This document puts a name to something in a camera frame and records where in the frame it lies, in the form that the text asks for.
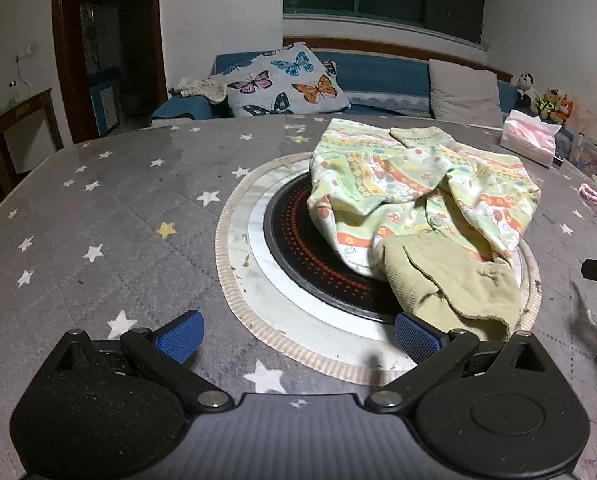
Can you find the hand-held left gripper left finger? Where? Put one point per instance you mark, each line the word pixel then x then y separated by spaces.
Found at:
pixel 181 335

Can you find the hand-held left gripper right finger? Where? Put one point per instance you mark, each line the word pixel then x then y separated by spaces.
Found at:
pixel 418 337

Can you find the patterned child's jacket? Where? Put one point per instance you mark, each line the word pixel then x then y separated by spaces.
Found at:
pixel 378 180

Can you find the clear plastic storage box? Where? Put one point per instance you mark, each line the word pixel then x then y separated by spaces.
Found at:
pixel 595 155

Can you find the grey star tablecloth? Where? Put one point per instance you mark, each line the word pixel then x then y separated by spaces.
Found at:
pixel 128 200

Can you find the black round cooktop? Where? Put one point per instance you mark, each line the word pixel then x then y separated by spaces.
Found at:
pixel 298 240

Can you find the pink tissue pack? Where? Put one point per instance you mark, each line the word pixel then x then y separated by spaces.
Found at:
pixel 525 140

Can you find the orange plush toy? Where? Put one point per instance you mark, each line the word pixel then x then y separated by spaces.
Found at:
pixel 565 107

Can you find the yellow green plush toy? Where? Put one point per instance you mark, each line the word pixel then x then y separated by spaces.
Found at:
pixel 547 102

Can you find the panda plush toy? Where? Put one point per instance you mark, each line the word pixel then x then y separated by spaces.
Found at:
pixel 525 82

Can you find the grey pillow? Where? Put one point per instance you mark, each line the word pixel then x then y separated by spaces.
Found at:
pixel 463 92

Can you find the blue cabinet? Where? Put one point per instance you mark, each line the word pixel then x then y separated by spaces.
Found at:
pixel 103 100

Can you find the crumpled beige cloth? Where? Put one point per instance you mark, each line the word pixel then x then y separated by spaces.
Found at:
pixel 198 87

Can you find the blue sofa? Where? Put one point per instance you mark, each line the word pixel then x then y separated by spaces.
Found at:
pixel 378 77

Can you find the large butterfly pillow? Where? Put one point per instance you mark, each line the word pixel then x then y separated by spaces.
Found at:
pixel 278 80

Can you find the wooden side table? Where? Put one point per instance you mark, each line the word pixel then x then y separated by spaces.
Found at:
pixel 28 105

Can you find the white wall socket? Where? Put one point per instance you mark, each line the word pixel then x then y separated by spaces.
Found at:
pixel 24 52

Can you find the wooden door frame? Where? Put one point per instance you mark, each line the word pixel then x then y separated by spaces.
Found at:
pixel 61 35

